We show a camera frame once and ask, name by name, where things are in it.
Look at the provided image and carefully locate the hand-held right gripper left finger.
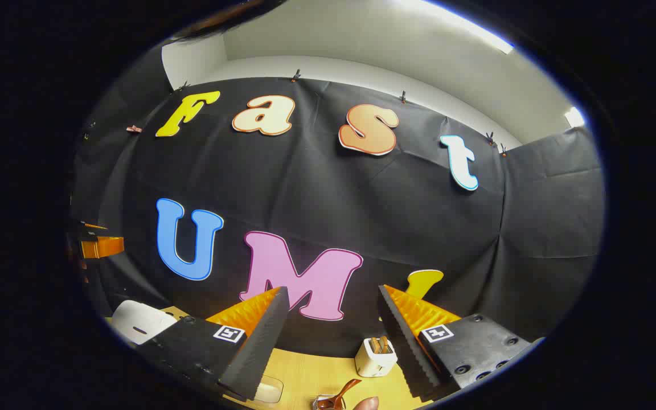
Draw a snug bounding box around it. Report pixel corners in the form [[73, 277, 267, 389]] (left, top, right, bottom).
[[137, 286, 290, 401]]

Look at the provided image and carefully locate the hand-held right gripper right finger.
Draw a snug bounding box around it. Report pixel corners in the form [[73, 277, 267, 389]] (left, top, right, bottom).
[[378, 285, 545, 401]]

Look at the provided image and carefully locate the black backdrop cloth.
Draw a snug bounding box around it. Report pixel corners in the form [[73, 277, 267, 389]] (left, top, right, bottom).
[[69, 46, 605, 359]]

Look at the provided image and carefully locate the white toaster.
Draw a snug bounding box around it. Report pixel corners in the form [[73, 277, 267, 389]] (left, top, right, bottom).
[[355, 337, 398, 378]]

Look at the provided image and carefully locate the brown wooden spoon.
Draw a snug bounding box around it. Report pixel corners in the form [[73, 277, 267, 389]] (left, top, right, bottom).
[[317, 379, 363, 410]]

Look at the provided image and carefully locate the clear plastic container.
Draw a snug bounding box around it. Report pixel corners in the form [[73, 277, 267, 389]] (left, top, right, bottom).
[[254, 376, 284, 404]]

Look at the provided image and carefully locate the white rice cooker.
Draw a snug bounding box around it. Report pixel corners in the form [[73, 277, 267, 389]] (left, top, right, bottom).
[[110, 300, 178, 347]]

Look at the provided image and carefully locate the long ceiling light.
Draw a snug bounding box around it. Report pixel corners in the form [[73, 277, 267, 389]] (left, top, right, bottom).
[[413, 0, 514, 55]]

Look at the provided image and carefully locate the metal wire chopstick holder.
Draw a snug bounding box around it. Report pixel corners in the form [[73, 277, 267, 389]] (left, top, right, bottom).
[[312, 394, 346, 410]]

